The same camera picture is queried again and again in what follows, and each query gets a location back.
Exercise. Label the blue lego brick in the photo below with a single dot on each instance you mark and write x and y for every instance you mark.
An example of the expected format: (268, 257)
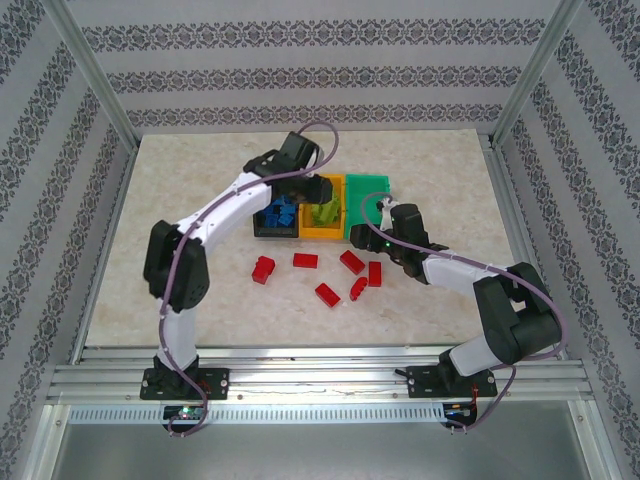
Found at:
(267, 207)
(286, 201)
(270, 221)
(287, 221)
(287, 210)

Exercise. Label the long lime green lego brick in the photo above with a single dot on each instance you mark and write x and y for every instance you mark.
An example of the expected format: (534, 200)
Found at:
(335, 215)
(320, 216)

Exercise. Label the small lime green lego brick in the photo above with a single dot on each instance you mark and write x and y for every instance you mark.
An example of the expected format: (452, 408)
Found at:
(338, 200)

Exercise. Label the red lego brick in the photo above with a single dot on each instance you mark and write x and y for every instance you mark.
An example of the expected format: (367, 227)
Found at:
(328, 295)
(352, 262)
(358, 288)
(305, 260)
(375, 274)
(268, 264)
(258, 276)

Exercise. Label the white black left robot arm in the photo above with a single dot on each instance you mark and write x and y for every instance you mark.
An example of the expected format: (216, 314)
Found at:
(230, 205)

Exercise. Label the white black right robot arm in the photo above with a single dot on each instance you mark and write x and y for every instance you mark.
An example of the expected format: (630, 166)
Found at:
(450, 272)

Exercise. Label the yellow plastic container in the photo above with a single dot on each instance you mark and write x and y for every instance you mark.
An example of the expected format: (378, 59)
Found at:
(320, 233)

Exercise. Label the black plastic container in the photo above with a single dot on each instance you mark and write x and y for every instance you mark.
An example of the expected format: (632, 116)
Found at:
(276, 232)

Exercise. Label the green plastic container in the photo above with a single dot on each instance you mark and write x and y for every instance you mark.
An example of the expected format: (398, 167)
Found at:
(367, 190)

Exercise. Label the small controller circuit board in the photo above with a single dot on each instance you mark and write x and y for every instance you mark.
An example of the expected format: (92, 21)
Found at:
(457, 411)
(185, 412)

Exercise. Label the grey metal bottom panel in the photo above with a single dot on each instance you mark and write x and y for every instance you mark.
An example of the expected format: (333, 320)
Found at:
(320, 450)

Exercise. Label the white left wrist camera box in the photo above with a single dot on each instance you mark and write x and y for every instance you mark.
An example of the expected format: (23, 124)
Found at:
(315, 159)

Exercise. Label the aluminium side rail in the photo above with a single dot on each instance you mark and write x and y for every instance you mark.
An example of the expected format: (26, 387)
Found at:
(506, 200)

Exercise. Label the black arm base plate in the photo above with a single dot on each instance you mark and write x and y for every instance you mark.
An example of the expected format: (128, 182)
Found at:
(220, 382)
(425, 381)

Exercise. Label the aluminium front rail frame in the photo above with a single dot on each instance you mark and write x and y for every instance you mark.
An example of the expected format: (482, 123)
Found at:
(320, 380)

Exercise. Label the aluminium frame post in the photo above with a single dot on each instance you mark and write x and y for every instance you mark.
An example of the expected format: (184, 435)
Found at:
(531, 75)
(95, 75)

